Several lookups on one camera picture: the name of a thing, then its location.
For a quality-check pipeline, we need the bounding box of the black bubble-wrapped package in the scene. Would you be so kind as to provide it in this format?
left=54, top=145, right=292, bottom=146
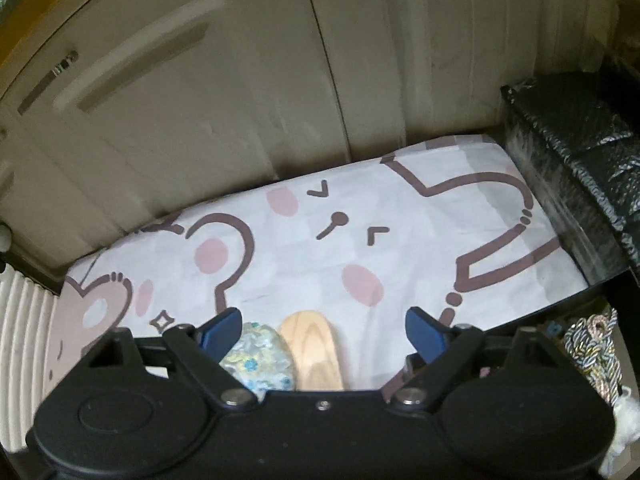
left=500, top=72, right=640, bottom=286

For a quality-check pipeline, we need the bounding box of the dark multicoloured scrunchie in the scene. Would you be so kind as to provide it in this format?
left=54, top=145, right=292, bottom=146
left=542, top=317, right=568, bottom=346

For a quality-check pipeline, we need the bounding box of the white ribbed panel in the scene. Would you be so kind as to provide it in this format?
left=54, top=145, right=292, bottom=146
left=0, top=267, right=63, bottom=453

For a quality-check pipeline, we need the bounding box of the beige cabinet door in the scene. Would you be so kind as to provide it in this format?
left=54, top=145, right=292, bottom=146
left=0, top=0, right=351, bottom=241
left=300, top=0, right=616, bottom=161

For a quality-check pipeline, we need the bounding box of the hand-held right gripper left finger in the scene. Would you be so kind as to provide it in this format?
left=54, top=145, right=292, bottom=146
left=87, top=307, right=261, bottom=411

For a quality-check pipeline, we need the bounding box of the twisted rope cord with pearl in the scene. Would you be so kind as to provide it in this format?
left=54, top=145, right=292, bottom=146
left=562, top=310, right=626, bottom=406

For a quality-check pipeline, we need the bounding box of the black cardboard box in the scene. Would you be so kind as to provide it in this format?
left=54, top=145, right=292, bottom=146
left=445, top=285, right=640, bottom=476

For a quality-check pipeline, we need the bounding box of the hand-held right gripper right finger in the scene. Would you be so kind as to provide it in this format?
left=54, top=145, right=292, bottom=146
left=385, top=306, right=561, bottom=408

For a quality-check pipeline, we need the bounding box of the cartoon bear printed blanket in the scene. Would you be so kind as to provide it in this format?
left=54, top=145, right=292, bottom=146
left=42, top=132, right=591, bottom=391

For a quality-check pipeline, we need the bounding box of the blue floral fabric pouch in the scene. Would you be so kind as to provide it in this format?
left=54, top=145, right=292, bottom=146
left=220, top=321, right=296, bottom=396

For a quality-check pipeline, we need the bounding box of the white fluffy pompom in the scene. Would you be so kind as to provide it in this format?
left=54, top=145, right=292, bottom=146
left=612, top=385, right=640, bottom=461

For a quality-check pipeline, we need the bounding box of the metal cabinet handle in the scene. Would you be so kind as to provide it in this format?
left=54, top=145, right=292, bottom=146
left=47, top=50, right=81, bottom=78

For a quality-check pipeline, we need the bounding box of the oval wooden box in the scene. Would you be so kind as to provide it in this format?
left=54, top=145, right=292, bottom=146
left=277, top=310, right=346, bottom=392

